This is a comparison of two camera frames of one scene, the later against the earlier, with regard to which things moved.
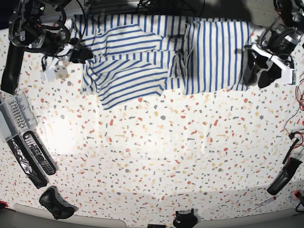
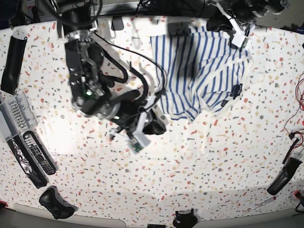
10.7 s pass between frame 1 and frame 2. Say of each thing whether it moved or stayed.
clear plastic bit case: stayed
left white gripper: moved
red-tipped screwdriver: stayed
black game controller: stayed
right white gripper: moved
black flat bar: stayed
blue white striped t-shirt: moved
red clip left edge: stayed
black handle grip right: stayed
